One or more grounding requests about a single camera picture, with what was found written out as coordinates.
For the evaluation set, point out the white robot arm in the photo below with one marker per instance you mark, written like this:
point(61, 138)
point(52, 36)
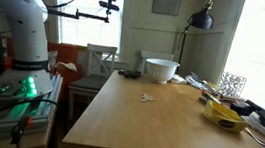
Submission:
point(24, 21)

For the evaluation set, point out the black boom rod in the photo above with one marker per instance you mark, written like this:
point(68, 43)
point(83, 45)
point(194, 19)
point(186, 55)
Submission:
point(79, 15)

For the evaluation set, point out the bright bare window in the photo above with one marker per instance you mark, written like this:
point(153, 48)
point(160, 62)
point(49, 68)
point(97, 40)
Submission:
point(87, 28)

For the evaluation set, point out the orange cabinet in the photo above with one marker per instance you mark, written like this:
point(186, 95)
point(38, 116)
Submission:
point(69, 55)

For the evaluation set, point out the crumpled white cloth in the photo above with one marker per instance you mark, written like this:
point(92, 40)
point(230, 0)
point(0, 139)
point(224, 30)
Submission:
point(67, 66)

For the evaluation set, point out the white plastic colander bowl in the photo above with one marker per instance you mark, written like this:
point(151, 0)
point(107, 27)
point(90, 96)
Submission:
point(161, 70)

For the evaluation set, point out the black floor lamp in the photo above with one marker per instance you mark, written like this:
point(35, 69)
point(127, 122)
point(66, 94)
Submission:
point(201, 19)

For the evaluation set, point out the white paper packet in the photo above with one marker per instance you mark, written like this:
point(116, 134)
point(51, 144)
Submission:
point(178, 79)

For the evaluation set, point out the crumpled grey cloth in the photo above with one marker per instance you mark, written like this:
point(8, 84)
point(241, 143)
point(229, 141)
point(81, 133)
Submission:
point(193, 81)

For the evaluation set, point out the grey metal tool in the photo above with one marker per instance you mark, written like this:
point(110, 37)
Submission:
point(211, 98)

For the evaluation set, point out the orange black clamp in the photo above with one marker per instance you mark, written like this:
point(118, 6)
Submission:
point(20, 128)

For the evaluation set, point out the yellow banana-shaped case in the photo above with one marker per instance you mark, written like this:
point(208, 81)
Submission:
point(223, 116)

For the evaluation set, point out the black stapler device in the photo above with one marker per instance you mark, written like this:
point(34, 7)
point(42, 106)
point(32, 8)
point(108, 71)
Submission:
point(247, 108)

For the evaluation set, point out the metal spoon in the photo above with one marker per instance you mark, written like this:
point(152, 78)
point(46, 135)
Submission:
point(256, 137)

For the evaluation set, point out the black camera on boom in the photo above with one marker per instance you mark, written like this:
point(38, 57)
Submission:
point(105, 4)

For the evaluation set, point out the framed wall picture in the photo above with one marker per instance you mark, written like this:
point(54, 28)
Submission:
point(167, 0)

